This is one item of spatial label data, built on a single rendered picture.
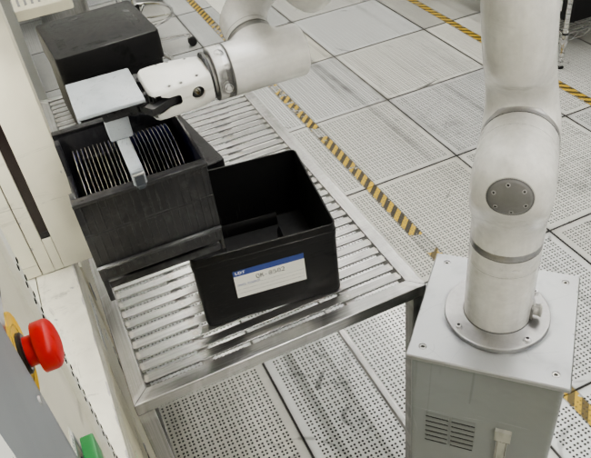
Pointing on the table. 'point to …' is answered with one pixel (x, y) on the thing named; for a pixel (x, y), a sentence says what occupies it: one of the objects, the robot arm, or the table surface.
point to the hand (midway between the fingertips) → (111, 104)
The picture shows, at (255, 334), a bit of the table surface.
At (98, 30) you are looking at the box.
